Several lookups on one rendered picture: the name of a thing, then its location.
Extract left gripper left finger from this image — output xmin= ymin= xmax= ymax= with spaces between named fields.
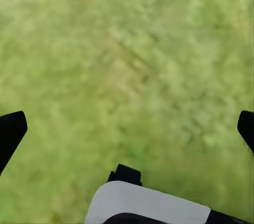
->
xmin=0 ymin=111 xmax=28 ymax=174

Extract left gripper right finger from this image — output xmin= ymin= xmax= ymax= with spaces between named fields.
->
xmin=237 ymin=111 xmax=254 ymax=153

